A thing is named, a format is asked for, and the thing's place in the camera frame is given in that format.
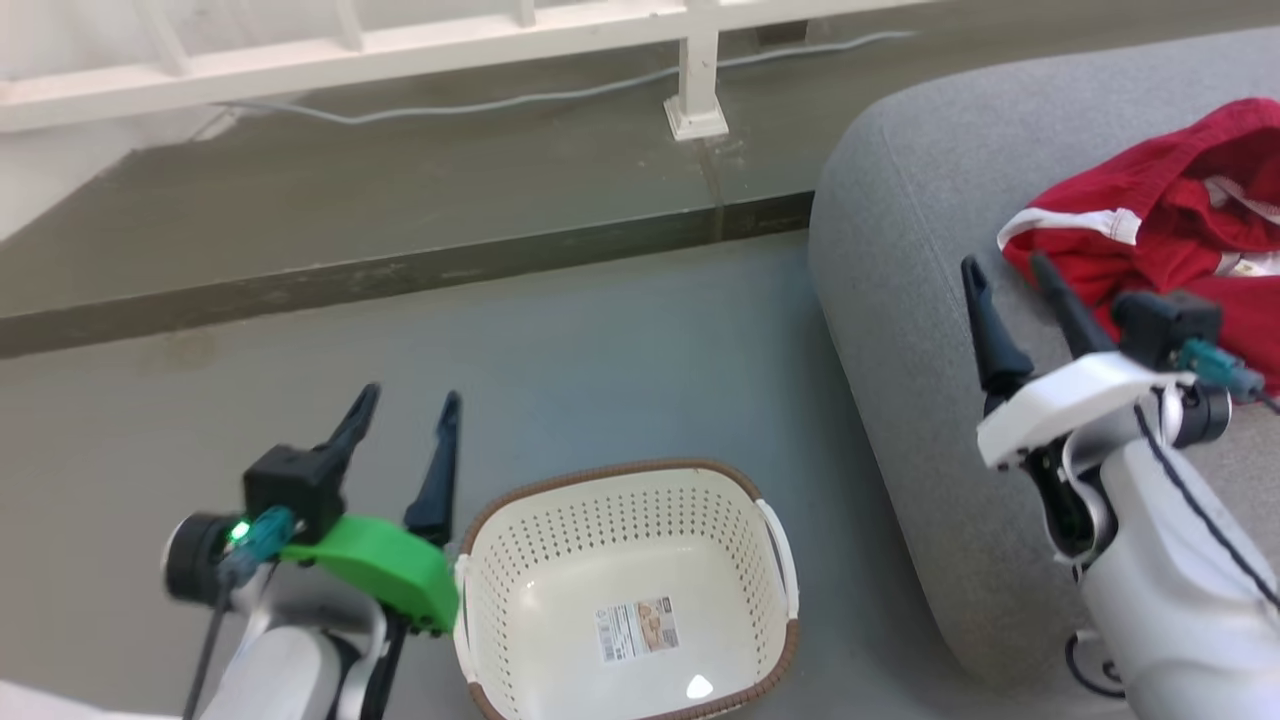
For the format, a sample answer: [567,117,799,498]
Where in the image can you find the printed basket label sticker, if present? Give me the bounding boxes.
[596,596,682,666]

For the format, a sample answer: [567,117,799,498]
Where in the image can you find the white paper tag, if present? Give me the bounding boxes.
[0,680,136,720]

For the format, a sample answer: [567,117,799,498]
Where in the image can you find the grey fabric sofa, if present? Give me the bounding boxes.
[807,25,1280,703]

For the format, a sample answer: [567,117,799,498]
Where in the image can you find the white perforated laundry basket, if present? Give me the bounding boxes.
[453,459,802,720]

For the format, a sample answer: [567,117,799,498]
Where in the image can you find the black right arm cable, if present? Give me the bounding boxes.
[1133,392,1280,613]

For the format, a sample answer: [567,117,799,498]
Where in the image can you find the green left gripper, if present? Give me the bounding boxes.
[279,382,464,637]

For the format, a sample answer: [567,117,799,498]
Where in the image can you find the teal camera connector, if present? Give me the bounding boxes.
[218,505,298,589]
[1178,338,1268,403]

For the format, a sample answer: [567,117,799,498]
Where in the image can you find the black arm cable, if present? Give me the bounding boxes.
[183,585,229,720]
[1133,392,1280,613]

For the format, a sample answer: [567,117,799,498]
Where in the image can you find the white wooden railing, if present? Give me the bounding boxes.
[0,0,946,142]

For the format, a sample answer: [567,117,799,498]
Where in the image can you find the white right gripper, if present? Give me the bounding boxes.
[959,252,1198,472]

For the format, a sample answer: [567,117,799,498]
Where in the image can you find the teal right camera connector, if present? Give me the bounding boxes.
[1178,338,1268,403]

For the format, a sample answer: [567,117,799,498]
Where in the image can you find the teal left camera connector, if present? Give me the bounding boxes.
[218,505,298,589]

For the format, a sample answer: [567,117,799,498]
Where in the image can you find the light grey floor cable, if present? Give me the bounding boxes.
[212,29,919,128]

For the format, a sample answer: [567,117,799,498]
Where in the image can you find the red garment with white trim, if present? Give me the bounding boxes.
[998,97,1280,331]

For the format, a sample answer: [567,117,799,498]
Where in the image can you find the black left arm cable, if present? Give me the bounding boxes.
[183,585,229,720]

